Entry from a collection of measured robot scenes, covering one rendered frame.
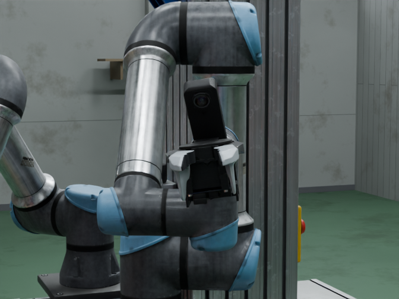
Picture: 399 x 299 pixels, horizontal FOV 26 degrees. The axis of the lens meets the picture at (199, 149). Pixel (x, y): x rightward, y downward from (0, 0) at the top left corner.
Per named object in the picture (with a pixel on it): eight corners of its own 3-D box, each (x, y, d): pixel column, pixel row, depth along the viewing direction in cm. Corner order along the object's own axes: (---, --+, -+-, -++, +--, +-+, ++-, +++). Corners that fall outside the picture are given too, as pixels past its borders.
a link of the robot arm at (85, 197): (95, 248, 203) (94, 191, 202) (50, 242, 210) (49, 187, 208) (124, 239, 214) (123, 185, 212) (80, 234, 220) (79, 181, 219)
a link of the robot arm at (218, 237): (170, 242, 141) (170, 175, 140) (238, 242, 140) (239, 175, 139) (165, 253, 133) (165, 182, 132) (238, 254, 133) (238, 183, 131)
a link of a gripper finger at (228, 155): (251, 197, 105) (238, 188, 114) (244, 149, 104) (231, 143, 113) (226, 201, 104) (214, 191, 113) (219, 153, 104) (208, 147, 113)
